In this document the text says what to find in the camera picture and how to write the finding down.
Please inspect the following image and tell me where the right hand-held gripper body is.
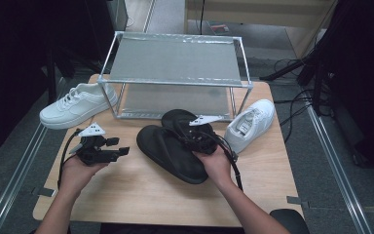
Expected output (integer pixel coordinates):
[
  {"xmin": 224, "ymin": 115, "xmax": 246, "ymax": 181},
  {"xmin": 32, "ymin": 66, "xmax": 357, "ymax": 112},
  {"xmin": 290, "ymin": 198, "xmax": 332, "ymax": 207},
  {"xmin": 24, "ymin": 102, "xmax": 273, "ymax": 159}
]
[{"xmin": 183, "ymin": 114, "xmax": 224, "ymax": 156}]

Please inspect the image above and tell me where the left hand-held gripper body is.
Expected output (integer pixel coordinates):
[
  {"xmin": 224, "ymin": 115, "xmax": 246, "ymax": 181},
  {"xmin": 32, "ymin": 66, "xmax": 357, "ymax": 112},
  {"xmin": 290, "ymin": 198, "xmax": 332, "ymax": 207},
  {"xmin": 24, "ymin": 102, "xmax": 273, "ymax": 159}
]
[{"xmin": 68, "ymin": 122, "xmax": 120, "ymax": 166}]

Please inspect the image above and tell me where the black slipper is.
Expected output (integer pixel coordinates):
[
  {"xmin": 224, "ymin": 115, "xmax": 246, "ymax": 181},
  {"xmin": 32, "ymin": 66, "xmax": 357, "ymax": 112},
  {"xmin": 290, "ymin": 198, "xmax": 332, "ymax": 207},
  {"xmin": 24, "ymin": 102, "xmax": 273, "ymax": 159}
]
[
  {"xmin": 161, "ymin": 108, "xmax": 219, "ymax": 154},
  {"xmin": 135, "ymin": 125, "xmax": 209, "ymax": 185}
]

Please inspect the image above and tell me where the white sneaker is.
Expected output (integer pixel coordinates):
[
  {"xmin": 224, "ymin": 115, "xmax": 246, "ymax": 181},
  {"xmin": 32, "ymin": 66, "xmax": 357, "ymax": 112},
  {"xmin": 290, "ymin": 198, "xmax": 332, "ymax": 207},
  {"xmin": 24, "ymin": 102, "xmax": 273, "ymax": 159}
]
[
  {"xmin": 39, "ymin": 82, "xmax": 119, "ymax": 131},
  {"xmin": 223, "ymin": 98, "xmax": 276, "ymax": 154}
]

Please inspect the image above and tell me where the metal shoe rack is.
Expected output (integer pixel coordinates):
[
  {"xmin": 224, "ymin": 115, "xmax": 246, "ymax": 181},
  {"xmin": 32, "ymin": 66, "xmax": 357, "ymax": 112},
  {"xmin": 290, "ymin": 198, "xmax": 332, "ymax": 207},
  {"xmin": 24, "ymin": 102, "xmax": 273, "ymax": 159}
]
[{"xmin": 96, "ymin": 30, "xmax": 253, "ymax": 123}]

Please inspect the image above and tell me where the person's left hand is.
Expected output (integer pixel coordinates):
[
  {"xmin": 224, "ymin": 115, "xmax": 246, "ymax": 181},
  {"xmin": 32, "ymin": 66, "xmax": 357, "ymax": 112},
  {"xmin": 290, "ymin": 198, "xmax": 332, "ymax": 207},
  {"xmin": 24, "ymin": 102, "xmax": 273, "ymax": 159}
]
[{"xmin": 58, "ymin": 155, "xmax": 110, "ymax": 200}]

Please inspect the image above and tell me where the person's right hand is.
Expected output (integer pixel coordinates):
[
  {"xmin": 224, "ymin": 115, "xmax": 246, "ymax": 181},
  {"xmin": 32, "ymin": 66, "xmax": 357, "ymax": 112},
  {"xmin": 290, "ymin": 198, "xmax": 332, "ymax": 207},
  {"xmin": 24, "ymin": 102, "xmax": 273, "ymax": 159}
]
[{"xmin": 193, "ymin": 145, "xmax": 238, "ymax": 190}]

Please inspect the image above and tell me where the grey tape piece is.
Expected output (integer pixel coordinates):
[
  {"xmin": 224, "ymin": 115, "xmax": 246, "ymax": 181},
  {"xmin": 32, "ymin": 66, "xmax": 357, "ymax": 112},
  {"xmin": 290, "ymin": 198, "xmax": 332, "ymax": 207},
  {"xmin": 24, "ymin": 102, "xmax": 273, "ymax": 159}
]
[
  {"xmin": 32, "ymin": 186, "xmax": 56, "ymax": 198},
  {"xmin": 286, "ymin": 195, "xmax": 311, "ymax": 210}
]

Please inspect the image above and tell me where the black metal stand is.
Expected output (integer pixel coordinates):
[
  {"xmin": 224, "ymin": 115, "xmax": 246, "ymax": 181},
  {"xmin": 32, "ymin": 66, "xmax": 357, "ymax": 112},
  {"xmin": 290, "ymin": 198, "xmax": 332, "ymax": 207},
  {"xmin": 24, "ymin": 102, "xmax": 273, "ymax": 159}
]
[{"xmin": 47, "ymin": 48, "xmax": 58, "ymax": 105}]

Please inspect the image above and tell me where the red book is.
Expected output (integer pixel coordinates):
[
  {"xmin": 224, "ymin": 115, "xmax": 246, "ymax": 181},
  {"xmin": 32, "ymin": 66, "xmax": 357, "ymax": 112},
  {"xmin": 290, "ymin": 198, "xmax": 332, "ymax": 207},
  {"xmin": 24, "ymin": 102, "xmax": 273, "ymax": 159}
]
[{"xmin": 208, "ymin": 21, "xmax": 231, "ymax": 35}]

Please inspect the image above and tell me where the black tripod stand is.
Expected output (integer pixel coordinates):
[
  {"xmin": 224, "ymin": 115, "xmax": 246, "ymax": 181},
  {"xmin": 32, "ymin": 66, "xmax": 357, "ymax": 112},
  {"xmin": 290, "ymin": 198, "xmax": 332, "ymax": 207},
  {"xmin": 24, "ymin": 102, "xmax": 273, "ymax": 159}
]
[{"xmin": 259, "ymin": 48, "xmax": 325, "ymax": 115}]

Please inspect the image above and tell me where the black curtain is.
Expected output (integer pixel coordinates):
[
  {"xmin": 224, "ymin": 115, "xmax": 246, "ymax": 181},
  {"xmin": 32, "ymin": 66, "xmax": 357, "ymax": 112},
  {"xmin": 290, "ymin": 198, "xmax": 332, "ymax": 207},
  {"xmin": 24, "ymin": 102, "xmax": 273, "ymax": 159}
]
[
  {"xmin": 315, "ymin": 0, "xmax": 374, "ymax": 178},
  {"xmin": 0, "ymin": 0, "xmax": 109, "ymax": 160}
]

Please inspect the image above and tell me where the person's right leg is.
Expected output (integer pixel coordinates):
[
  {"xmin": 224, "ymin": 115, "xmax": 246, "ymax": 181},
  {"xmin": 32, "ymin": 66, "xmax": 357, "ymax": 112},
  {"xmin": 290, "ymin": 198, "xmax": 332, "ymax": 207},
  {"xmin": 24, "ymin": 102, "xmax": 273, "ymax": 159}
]
[{"xmin": 269, "ymin": 209, "xmax": 312, "ymax": 234}]

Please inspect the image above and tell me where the grey cabinet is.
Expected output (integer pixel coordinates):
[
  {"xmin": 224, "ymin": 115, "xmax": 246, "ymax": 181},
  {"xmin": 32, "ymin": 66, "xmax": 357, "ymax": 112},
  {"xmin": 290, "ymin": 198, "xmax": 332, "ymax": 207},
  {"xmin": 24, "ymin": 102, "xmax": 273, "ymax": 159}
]
[{"xmin": 106, "ymin": 0, "xmax": 130, "ymax": 32}]

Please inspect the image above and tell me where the wooden cabinet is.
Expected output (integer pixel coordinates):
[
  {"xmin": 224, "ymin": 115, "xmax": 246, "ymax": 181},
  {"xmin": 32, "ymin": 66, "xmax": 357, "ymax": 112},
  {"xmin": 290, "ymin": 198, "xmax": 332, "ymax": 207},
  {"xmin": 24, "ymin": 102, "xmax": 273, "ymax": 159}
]
[{"xmin": 184, "ymin": 0, "xmax": 339, "ymax": 59}]

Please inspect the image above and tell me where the left hand-held gripper cable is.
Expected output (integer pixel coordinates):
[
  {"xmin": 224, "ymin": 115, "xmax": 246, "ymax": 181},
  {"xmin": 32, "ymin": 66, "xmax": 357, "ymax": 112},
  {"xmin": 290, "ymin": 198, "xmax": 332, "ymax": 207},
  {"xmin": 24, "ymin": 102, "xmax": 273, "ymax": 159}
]
[{"xmin": 56, "ymin": 129, "xmax": 83, "ymax": 190}]

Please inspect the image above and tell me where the hand-held gripper cable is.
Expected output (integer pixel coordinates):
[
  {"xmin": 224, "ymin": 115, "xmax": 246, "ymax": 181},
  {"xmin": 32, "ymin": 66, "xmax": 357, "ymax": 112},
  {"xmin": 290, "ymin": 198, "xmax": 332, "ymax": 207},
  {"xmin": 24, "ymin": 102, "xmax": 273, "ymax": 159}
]
[
  {"xmin": 207, "ymin": 131, "xmax": 243, "ymax": 192},
  {"xmin": 56, "ymin": 129, "xmax": 83, "ymax": 190}
]

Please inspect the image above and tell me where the right hand-held gripper cable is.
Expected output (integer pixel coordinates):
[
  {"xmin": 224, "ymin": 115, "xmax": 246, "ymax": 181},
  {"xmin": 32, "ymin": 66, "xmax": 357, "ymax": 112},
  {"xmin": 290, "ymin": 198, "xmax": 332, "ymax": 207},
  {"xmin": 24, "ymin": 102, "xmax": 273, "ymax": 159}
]
[{"xmin": 207, "ymin": 131, "xmax": 243, "ymax": 192}]

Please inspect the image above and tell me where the metal floor rail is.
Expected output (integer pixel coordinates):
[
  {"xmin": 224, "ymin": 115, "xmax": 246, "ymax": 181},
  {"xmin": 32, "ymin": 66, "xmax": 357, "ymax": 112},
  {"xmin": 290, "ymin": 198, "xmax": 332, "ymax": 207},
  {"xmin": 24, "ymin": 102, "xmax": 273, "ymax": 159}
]
[
  {"xmin": 142, "ymin": 0, "xmax": 157, "ymax": 33},
  {"xmin": 305, "ymin": 105, "xmax": 374, "ymax": 234},
  {"xmin": 0, "ymin": 123, "xmax": 50, "ymax": 234}
]

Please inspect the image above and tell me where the black floor cable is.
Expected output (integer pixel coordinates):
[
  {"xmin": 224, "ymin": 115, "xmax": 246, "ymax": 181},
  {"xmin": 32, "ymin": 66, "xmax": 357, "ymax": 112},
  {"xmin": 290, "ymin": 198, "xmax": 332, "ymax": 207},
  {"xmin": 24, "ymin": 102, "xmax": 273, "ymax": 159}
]
[{"xmin": 274, "ymin": 89, "xmax": 316, "ymax": 144}]

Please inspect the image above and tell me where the black hanging cable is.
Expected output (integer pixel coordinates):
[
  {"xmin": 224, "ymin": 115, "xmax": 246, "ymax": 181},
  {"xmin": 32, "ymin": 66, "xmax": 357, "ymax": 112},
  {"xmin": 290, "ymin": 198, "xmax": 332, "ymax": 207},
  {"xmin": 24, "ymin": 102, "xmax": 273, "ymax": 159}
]
[{"xmin": 199, "ymin": 0, "xmax": 206, "ymax": 35}]

